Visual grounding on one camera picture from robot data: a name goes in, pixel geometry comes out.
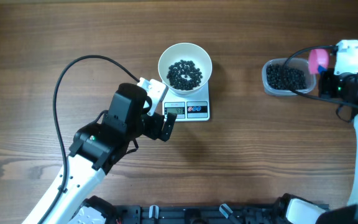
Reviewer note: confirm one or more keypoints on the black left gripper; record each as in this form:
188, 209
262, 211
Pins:
155, 126

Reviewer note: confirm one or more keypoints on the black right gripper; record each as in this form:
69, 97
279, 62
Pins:
325, 83

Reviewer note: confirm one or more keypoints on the pink scoop with blue handle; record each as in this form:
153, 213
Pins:
318, 61

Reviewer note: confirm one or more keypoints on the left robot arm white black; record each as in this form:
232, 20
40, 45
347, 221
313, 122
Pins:
99, 145

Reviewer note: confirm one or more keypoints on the white digital kitchen scale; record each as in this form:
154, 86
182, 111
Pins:
192, 107

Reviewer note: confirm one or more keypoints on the black beans in bowl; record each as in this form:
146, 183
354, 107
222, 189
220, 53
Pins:
183, 75

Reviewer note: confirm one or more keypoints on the white bowl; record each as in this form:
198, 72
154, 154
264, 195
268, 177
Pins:
185, 51

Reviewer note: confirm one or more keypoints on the black beans in container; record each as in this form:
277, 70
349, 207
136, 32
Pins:
280, 78

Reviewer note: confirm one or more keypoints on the clear plastic container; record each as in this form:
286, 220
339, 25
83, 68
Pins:
298, 63

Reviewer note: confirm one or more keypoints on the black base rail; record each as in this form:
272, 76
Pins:
154, 214

